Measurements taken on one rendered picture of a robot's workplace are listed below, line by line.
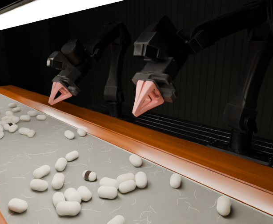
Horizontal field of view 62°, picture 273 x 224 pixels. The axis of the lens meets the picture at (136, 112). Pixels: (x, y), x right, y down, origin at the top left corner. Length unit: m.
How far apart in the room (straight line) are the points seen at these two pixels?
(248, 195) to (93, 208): 0.26
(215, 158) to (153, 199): 0.18
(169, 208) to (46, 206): 0.20
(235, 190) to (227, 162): 0.08
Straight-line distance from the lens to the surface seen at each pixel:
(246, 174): 0.48
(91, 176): 0.46
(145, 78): 0.52
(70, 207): 0.38
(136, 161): 0.50
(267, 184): 0.47
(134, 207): 0.40
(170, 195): 0.43
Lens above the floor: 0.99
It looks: 15 degrees down
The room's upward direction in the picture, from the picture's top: straight up
